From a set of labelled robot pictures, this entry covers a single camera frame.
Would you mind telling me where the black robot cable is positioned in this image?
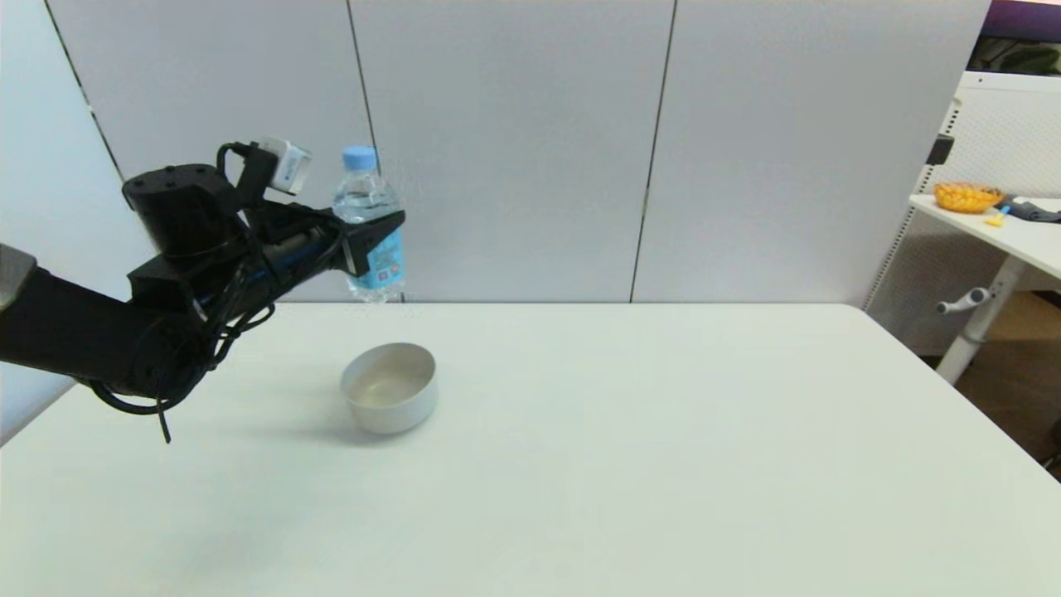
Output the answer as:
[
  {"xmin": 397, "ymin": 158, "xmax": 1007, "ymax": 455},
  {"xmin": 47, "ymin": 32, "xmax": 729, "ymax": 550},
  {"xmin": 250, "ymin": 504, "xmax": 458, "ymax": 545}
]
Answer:
[{"xmin": 90, "ymin": 143, "xmax": 349, "ymax": 444}]

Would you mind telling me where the white perforated pegboard panel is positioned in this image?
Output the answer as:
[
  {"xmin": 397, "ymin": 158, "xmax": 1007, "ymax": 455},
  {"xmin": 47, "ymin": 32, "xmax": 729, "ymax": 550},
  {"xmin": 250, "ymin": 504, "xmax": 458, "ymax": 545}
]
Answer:
[{"xmin": 862, "ymin": 71, "xmax": 1061, "ymax": 358}]

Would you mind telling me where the dark grey cloth bundle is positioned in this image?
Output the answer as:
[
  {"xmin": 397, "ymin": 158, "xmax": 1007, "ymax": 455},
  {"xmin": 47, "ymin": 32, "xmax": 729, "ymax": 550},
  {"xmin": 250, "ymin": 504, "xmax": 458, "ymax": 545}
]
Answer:
[{"xmin": 1000, "ymin": 195, "xmax": 1061, "ymax": 224}]

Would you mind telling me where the grey desk crank handle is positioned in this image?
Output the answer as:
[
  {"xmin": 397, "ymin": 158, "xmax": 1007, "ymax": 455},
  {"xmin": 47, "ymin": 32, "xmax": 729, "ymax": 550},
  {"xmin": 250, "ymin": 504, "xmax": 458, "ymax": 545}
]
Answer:
[{"xmin": 937, "ymin": 288, "xmax": 992, "ymax": 317}]

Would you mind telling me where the clear soda water bottle blue cap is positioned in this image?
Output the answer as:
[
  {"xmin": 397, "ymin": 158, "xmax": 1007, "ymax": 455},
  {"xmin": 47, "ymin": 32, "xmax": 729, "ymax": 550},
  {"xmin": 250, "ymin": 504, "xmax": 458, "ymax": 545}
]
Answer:
[{"xmin": 332, "ymin": 146, "xmax": 407, "ymax": 304}]

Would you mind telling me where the beige round bowl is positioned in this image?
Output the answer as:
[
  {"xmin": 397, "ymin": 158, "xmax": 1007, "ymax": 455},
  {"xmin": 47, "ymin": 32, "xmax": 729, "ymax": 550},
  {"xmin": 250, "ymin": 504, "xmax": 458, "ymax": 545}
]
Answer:
[{"xmin": 341, "ymin": 342, "xmax": 438, "ymax": 435}]

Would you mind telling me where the white height-adjustable desk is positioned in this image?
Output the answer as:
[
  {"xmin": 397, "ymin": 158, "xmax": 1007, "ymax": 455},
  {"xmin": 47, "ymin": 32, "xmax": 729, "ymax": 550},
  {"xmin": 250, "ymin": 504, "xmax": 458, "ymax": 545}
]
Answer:
[{"xmin": 908, "ymin": 194, "xmax": 1061, "ymax": 386}]

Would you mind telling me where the grey white wrist camera box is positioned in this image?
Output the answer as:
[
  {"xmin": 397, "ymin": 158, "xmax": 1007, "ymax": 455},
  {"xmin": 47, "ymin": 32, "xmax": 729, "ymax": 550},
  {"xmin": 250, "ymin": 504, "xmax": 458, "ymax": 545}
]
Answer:
[{"xmin": 255, "ymin": 137, "xmax": 314, "ymax": 197}]

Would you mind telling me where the orange woven basket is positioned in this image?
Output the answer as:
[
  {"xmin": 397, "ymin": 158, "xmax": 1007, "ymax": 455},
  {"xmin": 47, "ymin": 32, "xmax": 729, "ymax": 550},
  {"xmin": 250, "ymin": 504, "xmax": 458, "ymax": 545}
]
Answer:
[{"xmin": 933, "ymin": 182, "xmax": 1005, "ymax": 214}]

